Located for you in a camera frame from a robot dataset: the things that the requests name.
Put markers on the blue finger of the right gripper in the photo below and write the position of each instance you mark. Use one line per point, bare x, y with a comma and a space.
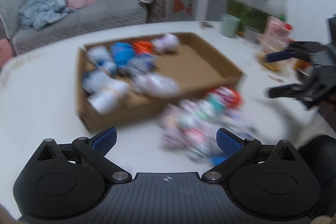
286, 91
278, 56

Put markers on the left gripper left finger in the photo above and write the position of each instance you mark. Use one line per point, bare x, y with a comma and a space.
93, 151

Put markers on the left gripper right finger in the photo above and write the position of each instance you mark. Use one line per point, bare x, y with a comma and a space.
238, 152

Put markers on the small orange plastic bundle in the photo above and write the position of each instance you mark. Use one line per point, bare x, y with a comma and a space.
229, 97

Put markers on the white sock roll with band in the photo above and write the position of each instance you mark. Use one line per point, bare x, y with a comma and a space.
108, 97

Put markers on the white-blue sock with band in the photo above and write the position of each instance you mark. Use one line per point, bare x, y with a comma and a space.
94, 80

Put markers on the grey blue-patterned sock bundle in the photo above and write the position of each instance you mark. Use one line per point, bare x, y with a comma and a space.
140, 64

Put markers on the bubble-wrap bundle purple band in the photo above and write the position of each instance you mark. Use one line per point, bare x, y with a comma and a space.
167, 43

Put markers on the teal floral sock bundle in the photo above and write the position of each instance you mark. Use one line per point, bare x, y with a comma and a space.
209, 107

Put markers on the glass fish tank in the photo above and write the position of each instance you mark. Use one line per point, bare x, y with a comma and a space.
255, 13

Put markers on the mint green cup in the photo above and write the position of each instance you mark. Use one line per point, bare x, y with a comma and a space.
229, 25

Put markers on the brown cardboard box tray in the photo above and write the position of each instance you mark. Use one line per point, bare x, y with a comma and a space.
196, 66

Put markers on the bubble-wrap bundle with teal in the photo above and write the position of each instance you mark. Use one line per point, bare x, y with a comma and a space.
97, 54

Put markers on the large orange plastic bundle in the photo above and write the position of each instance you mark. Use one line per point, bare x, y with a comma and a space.
142, 47

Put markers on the pink plastic chair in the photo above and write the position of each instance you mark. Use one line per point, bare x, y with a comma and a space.
6, 52

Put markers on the grey sofa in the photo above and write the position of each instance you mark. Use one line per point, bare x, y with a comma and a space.
101, 15

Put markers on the light blue blanket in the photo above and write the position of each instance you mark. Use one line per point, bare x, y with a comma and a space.
38, 14

